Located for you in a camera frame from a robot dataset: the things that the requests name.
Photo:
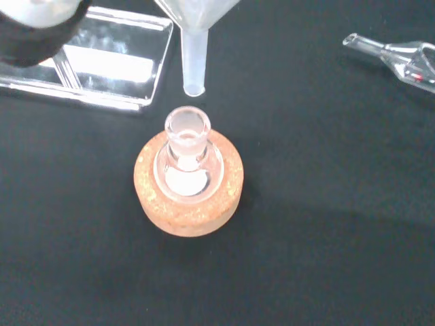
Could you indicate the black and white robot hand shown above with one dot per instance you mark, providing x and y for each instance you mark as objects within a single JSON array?
[{"x": 30, "y": 30}]

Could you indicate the clear acrylic funnel stand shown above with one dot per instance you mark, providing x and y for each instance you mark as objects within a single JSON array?
[{"x": 112, "y": 68}]

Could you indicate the small glass round-bottom flask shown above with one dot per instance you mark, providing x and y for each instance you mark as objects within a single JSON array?
[{"x": 187, "y": 123}]

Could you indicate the black cloth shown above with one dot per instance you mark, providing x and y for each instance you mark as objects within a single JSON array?
[{"x": 306, "y": 244}]

